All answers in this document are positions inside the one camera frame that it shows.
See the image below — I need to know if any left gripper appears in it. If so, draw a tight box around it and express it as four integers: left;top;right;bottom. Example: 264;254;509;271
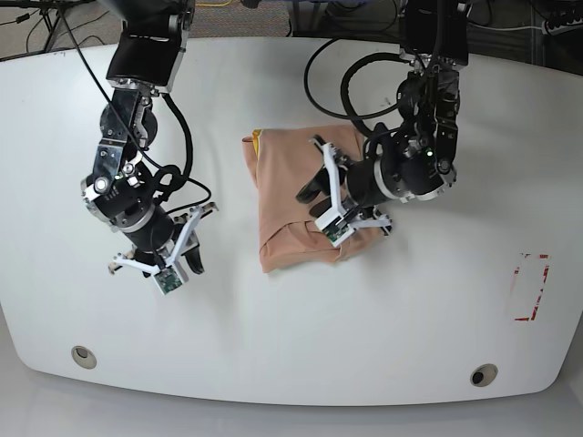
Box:
295;135;392;236

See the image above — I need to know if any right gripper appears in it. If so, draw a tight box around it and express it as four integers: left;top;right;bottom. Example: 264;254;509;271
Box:
108;203;218;278

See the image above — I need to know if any peach orange t-shirt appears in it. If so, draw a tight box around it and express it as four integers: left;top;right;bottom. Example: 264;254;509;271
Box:
242;125;384;273

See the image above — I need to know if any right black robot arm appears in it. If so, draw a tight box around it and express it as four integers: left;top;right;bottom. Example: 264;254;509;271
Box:
81;1;213;278

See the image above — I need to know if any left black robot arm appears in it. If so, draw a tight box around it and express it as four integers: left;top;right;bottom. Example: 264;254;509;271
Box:
296;1;470;247

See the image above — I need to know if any red tape rectangle marking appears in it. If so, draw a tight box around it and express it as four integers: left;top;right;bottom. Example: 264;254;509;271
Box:
508;253;551;321

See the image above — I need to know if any black tripod stand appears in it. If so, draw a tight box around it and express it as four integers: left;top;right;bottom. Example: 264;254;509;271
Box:
0;0;99;54

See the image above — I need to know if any white power strip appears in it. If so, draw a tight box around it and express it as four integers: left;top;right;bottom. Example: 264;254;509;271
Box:
542;9;582;36

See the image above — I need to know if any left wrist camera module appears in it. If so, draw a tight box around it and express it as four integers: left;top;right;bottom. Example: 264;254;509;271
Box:
314;208;355;248

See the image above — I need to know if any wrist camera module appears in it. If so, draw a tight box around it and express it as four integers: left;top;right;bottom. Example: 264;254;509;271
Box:
153;265;189;295
314;208;355;248

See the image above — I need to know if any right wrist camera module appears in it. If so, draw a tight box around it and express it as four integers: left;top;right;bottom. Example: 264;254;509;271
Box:
153;265;189;295

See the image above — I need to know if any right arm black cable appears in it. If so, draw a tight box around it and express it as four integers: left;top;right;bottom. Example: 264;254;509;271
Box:
58;0;215;215

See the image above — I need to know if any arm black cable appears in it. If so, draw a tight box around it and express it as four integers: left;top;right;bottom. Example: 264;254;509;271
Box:
302;0;452;137
58;0;215;215

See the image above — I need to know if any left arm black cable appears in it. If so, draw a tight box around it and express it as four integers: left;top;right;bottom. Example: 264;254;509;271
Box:
302;0;452;137

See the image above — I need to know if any left table cable grommet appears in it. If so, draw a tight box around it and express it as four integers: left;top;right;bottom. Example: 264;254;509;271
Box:
71;346;97;370

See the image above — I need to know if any table cable grommet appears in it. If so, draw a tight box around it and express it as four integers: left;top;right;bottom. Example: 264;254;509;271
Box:
71;346;97;370
470;363;498;388

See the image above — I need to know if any right table cable grommet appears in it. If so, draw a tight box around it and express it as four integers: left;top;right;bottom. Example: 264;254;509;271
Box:
470;363;498;388

